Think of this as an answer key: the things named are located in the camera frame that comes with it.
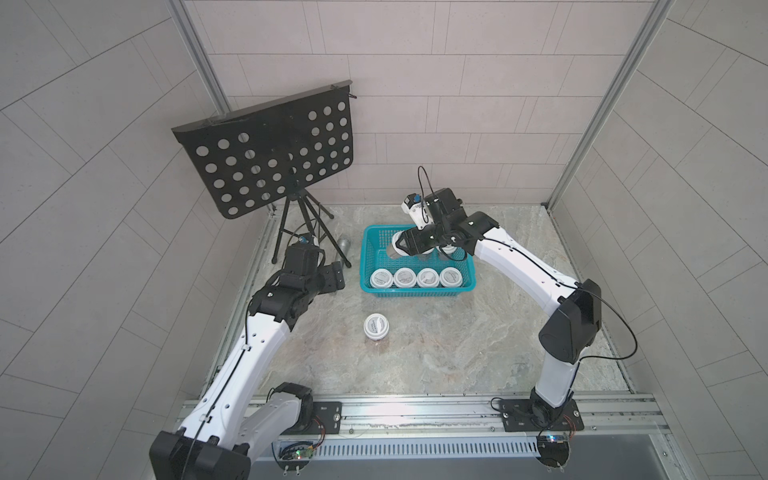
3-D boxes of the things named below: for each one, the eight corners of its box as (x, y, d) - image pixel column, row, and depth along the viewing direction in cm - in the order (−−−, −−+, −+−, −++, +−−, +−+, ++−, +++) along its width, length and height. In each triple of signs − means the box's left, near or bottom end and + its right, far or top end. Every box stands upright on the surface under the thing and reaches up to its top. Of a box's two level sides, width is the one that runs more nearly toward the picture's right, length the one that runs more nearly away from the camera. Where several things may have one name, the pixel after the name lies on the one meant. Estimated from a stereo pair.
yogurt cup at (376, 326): (364, 344, 85) (362, 335, 79) (366, 323, 89) (364, 312, 83) (389, 344, 85) (388, 335, 79) (389, 323, 89) (389, 312, 83)
